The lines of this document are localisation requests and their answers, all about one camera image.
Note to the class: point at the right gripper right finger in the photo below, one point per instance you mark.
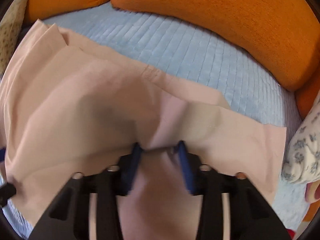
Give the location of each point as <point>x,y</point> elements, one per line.
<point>250,216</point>

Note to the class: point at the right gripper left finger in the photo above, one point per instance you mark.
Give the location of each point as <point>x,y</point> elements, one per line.
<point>67,216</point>

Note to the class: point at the pink garment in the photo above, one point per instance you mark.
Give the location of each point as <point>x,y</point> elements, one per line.
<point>71,105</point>

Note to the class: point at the pink bear plush cushion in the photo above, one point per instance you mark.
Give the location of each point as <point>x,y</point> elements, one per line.
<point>312,192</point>

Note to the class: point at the white blue floral pillow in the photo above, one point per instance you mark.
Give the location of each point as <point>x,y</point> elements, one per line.
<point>302,157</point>

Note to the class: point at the beige spotted pillow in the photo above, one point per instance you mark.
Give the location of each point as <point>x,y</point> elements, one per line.
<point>11,25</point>

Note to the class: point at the orange bed frame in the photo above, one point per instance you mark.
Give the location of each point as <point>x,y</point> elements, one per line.
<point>306,95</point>

